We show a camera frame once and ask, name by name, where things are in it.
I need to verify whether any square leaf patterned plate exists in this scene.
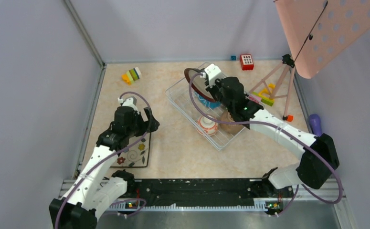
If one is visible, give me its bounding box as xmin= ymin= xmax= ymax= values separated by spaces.
xmin=111 ymin=133 xmax=151 ymax=168

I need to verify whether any pink toy block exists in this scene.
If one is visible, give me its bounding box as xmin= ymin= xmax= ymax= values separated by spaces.
xmin=248 ymin=94 xmax=262 ymax=103

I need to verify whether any yellow toy frame block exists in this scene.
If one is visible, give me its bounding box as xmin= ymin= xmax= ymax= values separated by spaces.
xmin=258 ymin=83 xmax=275 ymax=99

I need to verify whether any purple handle tool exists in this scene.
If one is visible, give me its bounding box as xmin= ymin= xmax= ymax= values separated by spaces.
xmin=308 ymin=114 xmax=323 ymax=136

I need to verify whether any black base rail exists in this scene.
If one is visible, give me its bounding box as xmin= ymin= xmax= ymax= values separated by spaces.
xmin=121 ymin=178 xmax=294 ymax=209

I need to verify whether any red white toy block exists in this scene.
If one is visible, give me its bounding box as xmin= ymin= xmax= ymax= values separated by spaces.
xmin=239 ymin=54 xmax=254 ymax=71

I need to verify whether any colourful block stack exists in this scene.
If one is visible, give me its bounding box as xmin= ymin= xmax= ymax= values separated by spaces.
xmin=121 ymin=67 xmax=142 ymax=85

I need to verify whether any green toy block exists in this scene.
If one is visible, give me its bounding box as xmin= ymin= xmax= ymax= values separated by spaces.
xmin=253 ymin=92 xmax=274 ymax=106

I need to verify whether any brown flower glazed bowl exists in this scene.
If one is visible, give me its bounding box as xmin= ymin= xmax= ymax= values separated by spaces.
xmin=219 ymin=111 xmax=244 ymax=135

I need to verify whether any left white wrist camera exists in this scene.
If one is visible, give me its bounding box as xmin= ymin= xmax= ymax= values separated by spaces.
xmin=118 ymin=96 xmax=138 ymax=112

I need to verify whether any orange patterned white bowl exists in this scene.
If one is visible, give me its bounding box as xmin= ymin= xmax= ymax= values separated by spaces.
xmin=196 ymin=116 xmax=219 ymax=136

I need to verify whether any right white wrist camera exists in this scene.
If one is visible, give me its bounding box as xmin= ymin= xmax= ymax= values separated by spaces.
xmin=201 ymin=63 xmax=226 ymax=87

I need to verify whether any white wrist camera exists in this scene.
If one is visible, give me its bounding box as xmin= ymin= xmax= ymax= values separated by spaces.
xmin=118 ymin=96 xmax=138 ymax=112
xmin=201 ymin=63 xmax=226 ymax=87

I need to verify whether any red rimmed round plate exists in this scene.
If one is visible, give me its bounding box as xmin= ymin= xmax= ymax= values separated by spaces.
xmin=184 ymin=68 xmax=216 ymax=103

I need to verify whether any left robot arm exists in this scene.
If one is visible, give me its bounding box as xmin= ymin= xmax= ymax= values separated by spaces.
xmin=49 ymin=105 xmax=159 ymax=229

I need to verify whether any pink perforated music stand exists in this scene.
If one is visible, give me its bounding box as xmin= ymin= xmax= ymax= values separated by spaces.
xmin=251 ymin=0 xmax=370 ymax=119

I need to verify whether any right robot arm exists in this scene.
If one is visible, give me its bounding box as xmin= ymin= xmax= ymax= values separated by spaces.
xmin=197 ymin=76 xmax=339 ymax=197

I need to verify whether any teal polka dot plate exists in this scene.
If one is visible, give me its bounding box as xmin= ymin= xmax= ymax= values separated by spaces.
xmin=194 ymin=92 xmax=221 ymax=109

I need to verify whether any white wire dish rack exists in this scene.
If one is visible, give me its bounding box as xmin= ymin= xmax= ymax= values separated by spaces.
xmin=165 ymin=62 xmax=252 ymax=151

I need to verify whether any orange wooden toy block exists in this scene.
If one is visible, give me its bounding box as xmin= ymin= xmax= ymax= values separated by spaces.
xmin=282 ymin=115 xmax=294 ymax=122

